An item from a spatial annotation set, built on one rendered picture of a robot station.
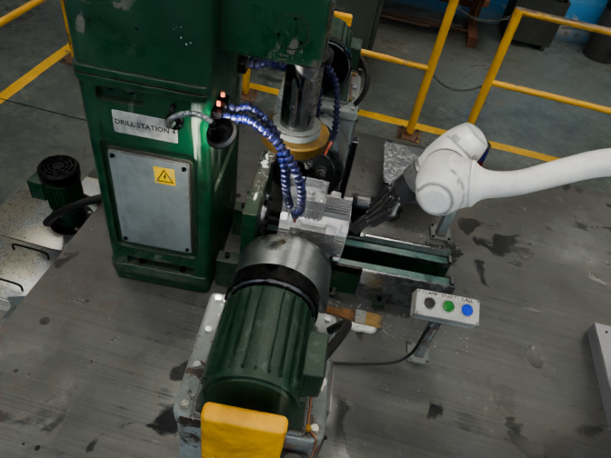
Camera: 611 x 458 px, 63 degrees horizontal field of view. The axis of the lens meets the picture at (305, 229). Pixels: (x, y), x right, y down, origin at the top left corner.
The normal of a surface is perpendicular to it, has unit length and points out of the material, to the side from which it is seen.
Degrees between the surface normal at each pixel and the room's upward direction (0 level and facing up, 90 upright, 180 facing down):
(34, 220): 0
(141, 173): 90
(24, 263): 0
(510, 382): 0
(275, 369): 23
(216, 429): 90
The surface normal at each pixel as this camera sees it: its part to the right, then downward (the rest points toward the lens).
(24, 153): 0.14, -0.70
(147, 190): -0.13, 0.69
